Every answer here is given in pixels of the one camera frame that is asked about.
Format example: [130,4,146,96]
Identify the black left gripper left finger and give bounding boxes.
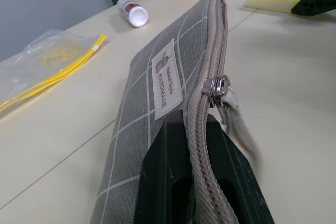
[135,109,196,224]

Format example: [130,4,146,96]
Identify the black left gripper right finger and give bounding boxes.
[202,114,276,224]

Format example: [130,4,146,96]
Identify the pale yellow strip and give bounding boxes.
[243,0,306,15]

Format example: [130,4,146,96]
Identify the grey grid fabric pouch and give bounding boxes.
[88,0,261,224]

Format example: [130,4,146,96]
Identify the clear bag yellow zip strip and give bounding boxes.
[0,28,110,120]

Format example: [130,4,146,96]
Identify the small white bottle red contents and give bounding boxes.
[116,0,150,28]

